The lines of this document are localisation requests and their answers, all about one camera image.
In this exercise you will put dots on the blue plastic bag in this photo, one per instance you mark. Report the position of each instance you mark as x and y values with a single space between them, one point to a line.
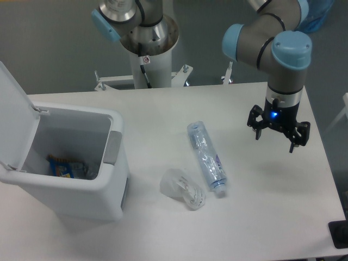
317 14

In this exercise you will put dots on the clear plastic cup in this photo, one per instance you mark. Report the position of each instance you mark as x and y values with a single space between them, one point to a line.
176 184

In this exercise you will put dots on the white frame at right edge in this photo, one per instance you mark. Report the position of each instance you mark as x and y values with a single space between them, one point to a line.
340 115

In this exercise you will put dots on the white trash can lid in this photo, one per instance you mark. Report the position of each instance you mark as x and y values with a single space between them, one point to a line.
19 122

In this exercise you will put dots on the black device at table edge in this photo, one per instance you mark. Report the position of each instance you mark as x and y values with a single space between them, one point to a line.
338 231

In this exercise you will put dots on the blue orange snack wrapper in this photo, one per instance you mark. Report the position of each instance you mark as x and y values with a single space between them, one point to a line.
61 167

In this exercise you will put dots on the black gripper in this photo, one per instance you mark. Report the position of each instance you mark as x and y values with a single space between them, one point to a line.
280 110

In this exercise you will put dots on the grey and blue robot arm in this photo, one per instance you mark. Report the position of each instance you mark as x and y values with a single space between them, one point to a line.
271 44

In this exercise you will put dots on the crumpled grey wrapper in bin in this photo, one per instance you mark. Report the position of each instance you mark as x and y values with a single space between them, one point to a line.
84 171

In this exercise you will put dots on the crushed clear plastic bottle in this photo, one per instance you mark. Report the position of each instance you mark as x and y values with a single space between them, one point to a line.
208 158

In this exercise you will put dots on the white trash can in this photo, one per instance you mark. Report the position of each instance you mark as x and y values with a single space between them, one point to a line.
71 158

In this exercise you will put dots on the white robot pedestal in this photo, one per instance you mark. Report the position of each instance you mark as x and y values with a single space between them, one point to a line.
150 54

